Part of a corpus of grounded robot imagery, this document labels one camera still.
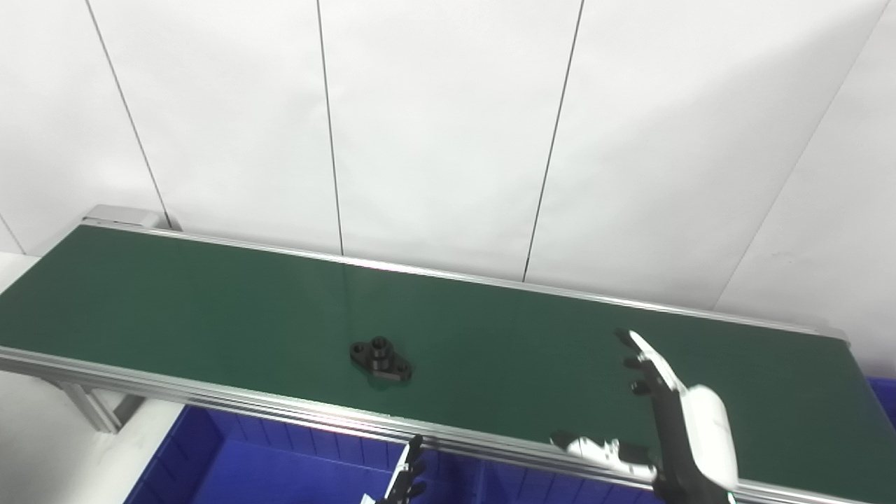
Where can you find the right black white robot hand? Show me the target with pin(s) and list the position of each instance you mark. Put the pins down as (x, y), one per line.
(700, 441)

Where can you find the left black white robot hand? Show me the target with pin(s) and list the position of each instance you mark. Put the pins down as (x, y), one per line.
(406, 486)

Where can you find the black flange part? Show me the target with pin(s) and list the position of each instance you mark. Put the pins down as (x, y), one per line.
(381, 360)

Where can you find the blue plastic bin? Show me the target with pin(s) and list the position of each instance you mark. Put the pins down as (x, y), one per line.
(885, 399)
(266, 469)
(546, 490)

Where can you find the green conveyor belt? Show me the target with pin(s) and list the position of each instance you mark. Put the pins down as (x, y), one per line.
(490, 336)

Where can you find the aluminium conveyor leg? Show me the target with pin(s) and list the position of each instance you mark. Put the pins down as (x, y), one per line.
(98, 409)

